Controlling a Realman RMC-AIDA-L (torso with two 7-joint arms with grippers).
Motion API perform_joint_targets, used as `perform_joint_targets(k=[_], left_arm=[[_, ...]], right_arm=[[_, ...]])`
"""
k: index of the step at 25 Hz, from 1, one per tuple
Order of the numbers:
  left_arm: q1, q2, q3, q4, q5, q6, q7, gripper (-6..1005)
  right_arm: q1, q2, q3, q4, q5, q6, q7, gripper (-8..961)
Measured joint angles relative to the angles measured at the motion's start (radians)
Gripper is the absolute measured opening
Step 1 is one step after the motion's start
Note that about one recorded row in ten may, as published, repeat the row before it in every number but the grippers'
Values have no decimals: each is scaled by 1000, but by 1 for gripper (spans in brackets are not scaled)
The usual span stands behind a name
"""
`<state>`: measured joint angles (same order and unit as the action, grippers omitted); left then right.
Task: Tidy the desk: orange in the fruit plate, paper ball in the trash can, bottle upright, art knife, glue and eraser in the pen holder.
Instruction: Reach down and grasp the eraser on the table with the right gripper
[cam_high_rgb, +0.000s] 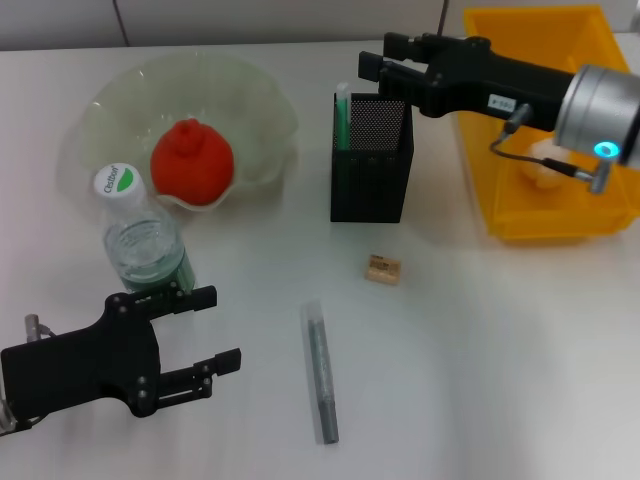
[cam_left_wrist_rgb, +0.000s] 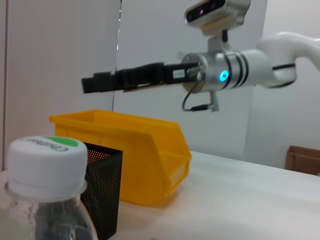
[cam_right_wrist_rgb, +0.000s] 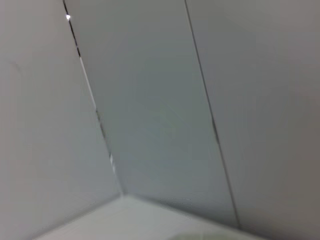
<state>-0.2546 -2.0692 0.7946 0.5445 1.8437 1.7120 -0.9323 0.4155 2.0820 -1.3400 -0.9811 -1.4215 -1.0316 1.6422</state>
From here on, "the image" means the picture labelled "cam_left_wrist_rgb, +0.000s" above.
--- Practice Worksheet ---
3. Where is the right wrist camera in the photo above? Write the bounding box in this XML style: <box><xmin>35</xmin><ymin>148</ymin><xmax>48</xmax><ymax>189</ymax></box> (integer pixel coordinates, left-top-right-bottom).
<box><xmin>184</xmin><ymin>0</ymin><xmax>251</xmax><ymax>36</ymax></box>

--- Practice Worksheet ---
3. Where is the clear water bottle green label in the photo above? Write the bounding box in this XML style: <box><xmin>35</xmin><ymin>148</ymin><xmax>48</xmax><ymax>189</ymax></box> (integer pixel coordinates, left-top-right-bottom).
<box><xmin>0</xmin><ymin>136</ymin><xmax>99</xmax><ymax>240</ymax></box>

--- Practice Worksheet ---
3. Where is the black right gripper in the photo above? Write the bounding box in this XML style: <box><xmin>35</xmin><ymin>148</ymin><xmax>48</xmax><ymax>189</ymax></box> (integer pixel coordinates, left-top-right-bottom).
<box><xmin>81</xmin><ymin>62</ymin><xmax>201</xmax><ymax>95</ymax></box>

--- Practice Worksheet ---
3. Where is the black mesh pen holder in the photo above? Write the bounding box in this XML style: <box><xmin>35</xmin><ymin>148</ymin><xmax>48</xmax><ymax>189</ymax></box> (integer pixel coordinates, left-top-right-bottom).
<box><xmin>80</xmin><ymin>142</ymin><xmax>124</xmax><ymax>240</ymax></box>

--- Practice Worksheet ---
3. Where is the brown cardboard box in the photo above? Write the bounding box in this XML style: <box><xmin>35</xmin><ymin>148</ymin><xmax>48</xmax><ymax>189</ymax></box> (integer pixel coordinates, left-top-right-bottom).
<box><xmin>284</xmin><ymin>145</ymin><xmax>320</xmax><ymax>176</ymax></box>

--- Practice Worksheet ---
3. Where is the yellow plastic storage bin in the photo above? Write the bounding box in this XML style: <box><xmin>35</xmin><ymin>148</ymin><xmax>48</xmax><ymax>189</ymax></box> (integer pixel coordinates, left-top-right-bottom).
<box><xmin>49</xmin><ymin>109</ymin><xmax>193</xmax><ymax>207</ymax></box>

